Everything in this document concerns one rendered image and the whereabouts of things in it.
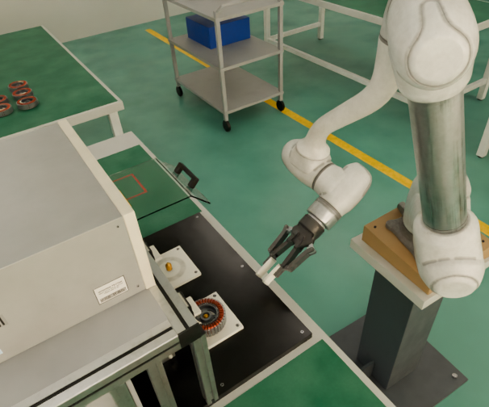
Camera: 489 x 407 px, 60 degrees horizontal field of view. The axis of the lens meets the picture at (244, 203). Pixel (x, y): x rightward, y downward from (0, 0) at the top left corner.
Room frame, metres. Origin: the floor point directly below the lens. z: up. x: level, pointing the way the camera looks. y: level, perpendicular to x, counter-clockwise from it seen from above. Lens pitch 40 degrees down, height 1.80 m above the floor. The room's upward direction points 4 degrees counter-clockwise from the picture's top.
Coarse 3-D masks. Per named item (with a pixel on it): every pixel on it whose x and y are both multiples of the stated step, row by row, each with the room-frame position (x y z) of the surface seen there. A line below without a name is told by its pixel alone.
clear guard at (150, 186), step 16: (160, 160) 1.14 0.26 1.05; (112, 176) 1.06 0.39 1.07; (128, 176) 1.05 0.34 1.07; (144, 176) 1.05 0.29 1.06; (160, 176) 1.04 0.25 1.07; (176, 176) 1.05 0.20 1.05; (128, 192) 0.97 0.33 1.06; (144, 192) 0.97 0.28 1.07; (160, 192) 0.96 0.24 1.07; (176, 192) 0.96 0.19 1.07; (192, 192) 0.97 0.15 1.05; (144, 208) 0.89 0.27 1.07; (160, 208) 0.89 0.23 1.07
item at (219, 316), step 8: (200, 304) 0.75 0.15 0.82; (208, 304) 0.75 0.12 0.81; (216, 304) 0.74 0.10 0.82; (208, 312) 0.73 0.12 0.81; (216, 312) 0.73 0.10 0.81; (224, 312) 0.72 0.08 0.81; (200, 320) 0.71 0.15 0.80; (208, 320) 0.70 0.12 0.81; (216, 320) 0.69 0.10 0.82; (224, 320) 0.70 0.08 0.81; (208, 328) 0.67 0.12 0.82; (216, 328) 0.67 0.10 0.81
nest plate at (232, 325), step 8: (208, 296) 0.80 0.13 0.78; (216, 296) 0.80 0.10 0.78; (224, 304) 0.77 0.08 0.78; (232, 320) 0.72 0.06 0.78; (224, 328) 0.69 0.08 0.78; (232, 328) 0.69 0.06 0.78; (240, 328) 0.69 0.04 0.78; (208, 336) 0.67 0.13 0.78; (216, 336) 0.67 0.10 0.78; (224, 336) 0.67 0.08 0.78; (208, 344) 0.64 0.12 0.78; (216, 344) 0.65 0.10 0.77
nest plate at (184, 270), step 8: (176, 248) 1.02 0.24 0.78; (168, 256) 0.98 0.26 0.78; (176, 256) 0.98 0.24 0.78; (184, 256) 0.98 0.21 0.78; (160, 264) 0.95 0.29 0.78; (176, 264) 0.94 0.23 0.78; (184, 264) 0.94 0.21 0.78; (192, 264) 0.94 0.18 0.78; (168, 272) 0.91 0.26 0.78; (176, 272) 0.91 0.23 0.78; (184, 272) 0.91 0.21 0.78; (192, 272) 0.90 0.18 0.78; (200, 272) 0.90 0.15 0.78; (176, 280) 0.88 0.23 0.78; (184, 280) 0.87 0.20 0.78
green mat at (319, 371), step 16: (304, 352) 0.62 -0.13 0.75; (320, 352) 0.61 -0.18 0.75; (288, 368) 0.58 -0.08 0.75; (304, 368) 0.57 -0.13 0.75; (320, 368) 0.57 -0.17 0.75; (336, 368) 0.57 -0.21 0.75; (256, 384) 0.54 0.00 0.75; (272, 384) 0.54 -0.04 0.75; (288, 384) 0.53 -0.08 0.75; (304, 384) 0.53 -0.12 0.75; (320, 384) 0.53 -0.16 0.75; (336, 384) 0.52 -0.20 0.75; (352, 384) 0.52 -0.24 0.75; (240, 400) 0.50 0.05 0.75; (256, 400) 0.50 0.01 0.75; (272, 400) 0.50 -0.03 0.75; (288, 400) 0.49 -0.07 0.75; (304, 400) 0.49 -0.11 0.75; (320, 400) 0.49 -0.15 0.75; (336, 400) 0.48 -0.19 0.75; (352, 400) 0.48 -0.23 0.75; (368, 400) 0.48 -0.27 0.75
